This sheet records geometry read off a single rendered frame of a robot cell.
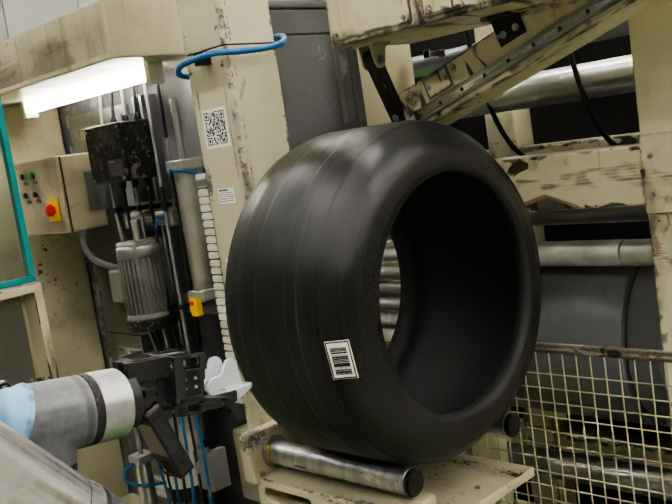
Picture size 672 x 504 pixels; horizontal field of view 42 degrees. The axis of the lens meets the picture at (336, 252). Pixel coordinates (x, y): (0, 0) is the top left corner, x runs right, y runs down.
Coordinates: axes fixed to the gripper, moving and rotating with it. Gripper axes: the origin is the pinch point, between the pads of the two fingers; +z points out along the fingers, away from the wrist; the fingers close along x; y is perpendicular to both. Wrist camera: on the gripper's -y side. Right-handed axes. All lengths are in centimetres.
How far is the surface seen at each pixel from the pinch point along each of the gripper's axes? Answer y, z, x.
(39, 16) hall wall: 294, 434, 919
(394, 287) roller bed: 8, 69, 32
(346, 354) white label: 4.5, 10.3, -11.2
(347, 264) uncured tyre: 17.3, 11.9, -10.9
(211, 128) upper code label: 43, 24, 36
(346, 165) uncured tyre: 32.0, 17.3, -6.5
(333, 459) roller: -17.1, 24.5, 7.9
